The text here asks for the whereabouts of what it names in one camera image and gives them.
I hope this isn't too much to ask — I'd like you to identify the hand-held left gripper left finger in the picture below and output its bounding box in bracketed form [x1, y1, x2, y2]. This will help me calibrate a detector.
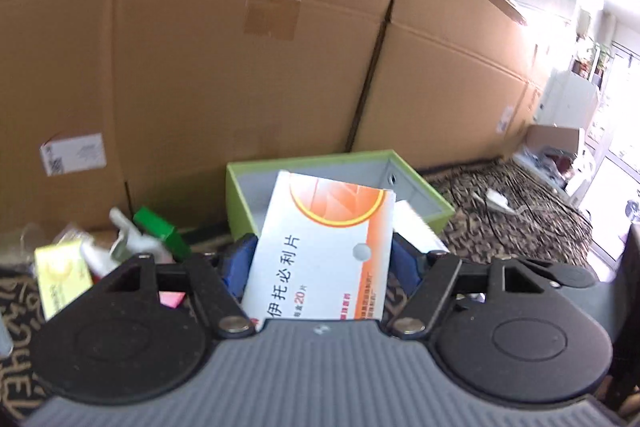
[90, 233, 259, 340]

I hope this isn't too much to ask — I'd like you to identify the white power adapter with cable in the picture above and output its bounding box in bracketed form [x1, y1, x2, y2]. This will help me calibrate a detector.
[444, 176, 593, 260]

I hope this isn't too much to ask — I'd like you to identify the large plain cardboard box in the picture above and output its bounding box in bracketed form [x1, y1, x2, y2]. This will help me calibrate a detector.
[345, 0, 548, 165]

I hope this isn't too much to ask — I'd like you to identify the leopard print cloth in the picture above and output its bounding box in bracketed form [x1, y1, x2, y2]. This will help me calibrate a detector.
[0, 157, 603, 427]

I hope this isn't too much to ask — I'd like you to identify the small open cardboard box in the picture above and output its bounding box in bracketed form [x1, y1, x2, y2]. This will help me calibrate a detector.
[524, 124, 587, 158]

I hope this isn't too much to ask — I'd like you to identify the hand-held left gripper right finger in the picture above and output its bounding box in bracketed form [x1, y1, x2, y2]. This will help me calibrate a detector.
[391, 234, 551, 341]

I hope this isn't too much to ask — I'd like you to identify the small green box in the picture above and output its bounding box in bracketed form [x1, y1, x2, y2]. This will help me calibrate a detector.
[132, 206, 192, 264]

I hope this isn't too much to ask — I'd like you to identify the white shipping label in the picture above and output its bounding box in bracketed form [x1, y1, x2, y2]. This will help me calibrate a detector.
[40, 133, 108, 178]
[496, 106, 516, 134]

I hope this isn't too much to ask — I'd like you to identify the white spray bottle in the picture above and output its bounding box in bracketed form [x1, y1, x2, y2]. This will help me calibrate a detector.
[79, 207, 167, 281]

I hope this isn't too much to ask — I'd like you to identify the green storage box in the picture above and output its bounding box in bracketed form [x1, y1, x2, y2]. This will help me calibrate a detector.
[225, 149, 457, 254]

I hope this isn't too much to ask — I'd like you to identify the white charger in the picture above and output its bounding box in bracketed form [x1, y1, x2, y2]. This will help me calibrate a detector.
[484, 189, 517, 214]

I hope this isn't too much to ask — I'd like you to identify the white and orange medicine box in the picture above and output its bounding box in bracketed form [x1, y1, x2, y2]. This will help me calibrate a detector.
[242, 170, 397, 324]

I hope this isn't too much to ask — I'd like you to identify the clear plastic wrapper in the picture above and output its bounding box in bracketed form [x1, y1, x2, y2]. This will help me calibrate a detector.
[50, 223, 93, 250]

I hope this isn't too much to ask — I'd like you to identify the yellow medicine box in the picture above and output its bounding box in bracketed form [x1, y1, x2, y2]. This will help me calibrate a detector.
[33, 242, 94, 321]

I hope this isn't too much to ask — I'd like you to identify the dark furniture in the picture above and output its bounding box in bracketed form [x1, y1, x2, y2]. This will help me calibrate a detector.
[612, 224, 640, 413]

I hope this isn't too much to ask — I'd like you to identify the white cabinet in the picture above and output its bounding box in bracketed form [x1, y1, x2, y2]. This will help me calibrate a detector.
[537, 68, 602, 134]

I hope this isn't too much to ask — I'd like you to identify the large cardboard box with tape patch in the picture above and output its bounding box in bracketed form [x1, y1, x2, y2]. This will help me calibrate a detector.
[0, 0, 406, 238]

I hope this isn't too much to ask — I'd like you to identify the white paper box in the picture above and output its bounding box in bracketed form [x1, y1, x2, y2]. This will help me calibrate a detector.
[392, 199, 451, 256]

